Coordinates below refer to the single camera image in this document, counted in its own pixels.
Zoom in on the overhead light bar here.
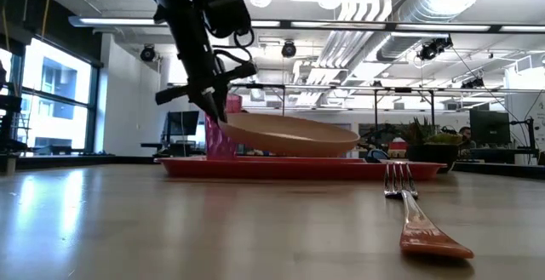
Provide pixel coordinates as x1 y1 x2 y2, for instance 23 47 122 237
67 14 545 34

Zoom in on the large window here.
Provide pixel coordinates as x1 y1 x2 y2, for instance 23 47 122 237
0 37 101 153

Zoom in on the beige plastic plate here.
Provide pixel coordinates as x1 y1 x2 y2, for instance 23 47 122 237
218 111 361 158

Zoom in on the silver ventilation duct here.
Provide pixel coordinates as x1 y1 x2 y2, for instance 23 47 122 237
376 0 495 63

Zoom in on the green potted plant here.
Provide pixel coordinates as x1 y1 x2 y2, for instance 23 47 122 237
402 116 464 147

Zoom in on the black ceiling spotlight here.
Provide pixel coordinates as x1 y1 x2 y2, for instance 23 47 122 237
140 44 157 63
280 39 297 59

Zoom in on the black plant pot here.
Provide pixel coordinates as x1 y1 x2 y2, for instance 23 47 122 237
406 143 460 174

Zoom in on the large black computer monitor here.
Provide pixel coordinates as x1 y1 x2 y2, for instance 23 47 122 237
469 108 511 146

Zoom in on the red plastic tray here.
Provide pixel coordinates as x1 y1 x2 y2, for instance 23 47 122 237
153 155 448 182

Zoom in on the orange clear plastic fork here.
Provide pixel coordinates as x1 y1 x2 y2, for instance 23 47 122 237
383 162 475 260

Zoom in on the person seated at desk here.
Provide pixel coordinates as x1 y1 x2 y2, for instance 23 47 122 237
457 125 478 158

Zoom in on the black ceiling camera cluster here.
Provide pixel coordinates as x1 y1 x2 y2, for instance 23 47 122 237
416 35 454 62

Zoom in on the black stand beside window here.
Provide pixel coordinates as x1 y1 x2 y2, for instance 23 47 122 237
0 60 29 153

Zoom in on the blue round object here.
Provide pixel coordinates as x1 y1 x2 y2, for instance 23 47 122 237
366 148 389 162

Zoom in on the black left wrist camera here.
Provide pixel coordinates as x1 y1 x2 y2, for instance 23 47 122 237
203 0 256 49

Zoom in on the black metal frame stand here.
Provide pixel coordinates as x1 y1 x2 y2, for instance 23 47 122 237
229 83 438 145

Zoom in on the pink faceted plastic cup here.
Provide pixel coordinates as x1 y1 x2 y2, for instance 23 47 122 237
204 93 243 161

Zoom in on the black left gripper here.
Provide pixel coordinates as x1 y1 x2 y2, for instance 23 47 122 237
154 0 259 124

